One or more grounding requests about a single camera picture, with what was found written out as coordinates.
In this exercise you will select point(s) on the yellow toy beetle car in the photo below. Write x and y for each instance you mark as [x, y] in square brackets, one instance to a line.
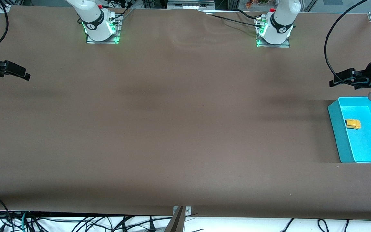
[352, 124]

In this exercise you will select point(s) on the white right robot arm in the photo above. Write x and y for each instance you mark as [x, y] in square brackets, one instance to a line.
[93, 22]

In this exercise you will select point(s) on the teal plastic bin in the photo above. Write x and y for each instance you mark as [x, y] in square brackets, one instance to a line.
[369, 145]

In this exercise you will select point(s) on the orange background objects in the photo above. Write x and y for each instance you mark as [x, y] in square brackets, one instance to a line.
[249, 4]

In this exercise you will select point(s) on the dark table leg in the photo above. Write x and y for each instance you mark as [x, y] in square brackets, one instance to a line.
[175, 225]

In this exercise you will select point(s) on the silver metal frame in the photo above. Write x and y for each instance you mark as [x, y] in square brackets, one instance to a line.
[188, 4]

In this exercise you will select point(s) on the small metal bracket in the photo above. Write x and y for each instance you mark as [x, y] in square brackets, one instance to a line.
[188, 211]

